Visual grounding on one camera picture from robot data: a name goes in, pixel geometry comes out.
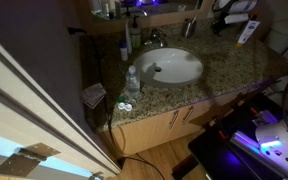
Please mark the black robot cart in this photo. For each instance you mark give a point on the black robot cart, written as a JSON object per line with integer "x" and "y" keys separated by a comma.
{"x": 229, "y": 150}

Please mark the wooden vanity cabinet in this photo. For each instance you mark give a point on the wooden vanity cabinet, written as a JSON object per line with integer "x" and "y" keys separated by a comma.
{"x": 153, "y": 131}

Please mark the folded paper booklet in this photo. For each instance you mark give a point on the folded paper booklet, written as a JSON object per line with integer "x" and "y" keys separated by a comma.
{"x": 92, "y": 95}

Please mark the wall mirror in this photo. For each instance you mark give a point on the wall mirror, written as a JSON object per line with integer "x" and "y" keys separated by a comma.
{"x": 121, "y": 9}

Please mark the green soap pump bottle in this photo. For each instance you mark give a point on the green soap pump bottle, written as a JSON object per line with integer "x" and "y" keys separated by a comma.
{"x": 135, "y": 34}

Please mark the chrome faucet tap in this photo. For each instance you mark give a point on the chrome faucet tap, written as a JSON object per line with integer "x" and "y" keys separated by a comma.
{"x": 157, "y": 36}

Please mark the white tube with yellow cap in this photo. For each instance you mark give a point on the white tube with yellow cap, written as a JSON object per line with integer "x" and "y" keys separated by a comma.
{"x": 247, "y": 32}

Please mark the left cabinet door handle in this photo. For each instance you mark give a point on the left cabinet door handle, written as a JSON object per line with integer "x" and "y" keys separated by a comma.
{"x": 173, "y": 120}

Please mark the right cabinet door handle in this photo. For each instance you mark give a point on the right cabinet door handle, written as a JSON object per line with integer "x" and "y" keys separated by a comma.
{"x": 187, "y": 116}

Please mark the white door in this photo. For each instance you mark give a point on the white door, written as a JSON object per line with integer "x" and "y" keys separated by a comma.
{"x": 29, "y": 117}

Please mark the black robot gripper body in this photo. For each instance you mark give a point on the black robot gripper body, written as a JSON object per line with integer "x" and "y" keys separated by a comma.
{"x": 225, "y": 19}

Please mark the brass door hinge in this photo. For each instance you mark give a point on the brass door hinge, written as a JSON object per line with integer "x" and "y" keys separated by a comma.
{"x": 24, "y": 160}

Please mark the white oval sink basin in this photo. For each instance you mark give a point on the white oval sink basin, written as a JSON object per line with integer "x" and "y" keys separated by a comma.
{"x": 168, "y": 67}

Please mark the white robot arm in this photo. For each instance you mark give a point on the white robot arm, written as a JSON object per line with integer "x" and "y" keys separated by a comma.
{"x": 231, "y": 12}

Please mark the white contact lens case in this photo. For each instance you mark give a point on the white contact lens case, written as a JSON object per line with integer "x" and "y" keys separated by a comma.
{"x": 125, "y": 106}

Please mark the small white blue-capped bottle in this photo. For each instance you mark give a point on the small white blue-capped bottle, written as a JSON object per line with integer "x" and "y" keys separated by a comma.
{"x": 123, "y": 50}

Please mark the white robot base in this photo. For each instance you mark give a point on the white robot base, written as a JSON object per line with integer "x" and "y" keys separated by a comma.
{"x": 273, "y": 140}

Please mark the cabinet door handle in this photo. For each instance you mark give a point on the cabinet door handle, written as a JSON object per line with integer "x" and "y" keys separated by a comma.
{"x": 187, "y": 116}
{"x": 173, "y": 120}

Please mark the metal cup with toothbrush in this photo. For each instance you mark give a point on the metal cup with toothbrush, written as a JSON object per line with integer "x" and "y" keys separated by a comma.
{"x": 188, "y": 27}

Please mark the clear plastic water bottle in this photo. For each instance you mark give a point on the clear plastic water bottle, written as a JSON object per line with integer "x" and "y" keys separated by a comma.
{"x": 133, "y": 82}

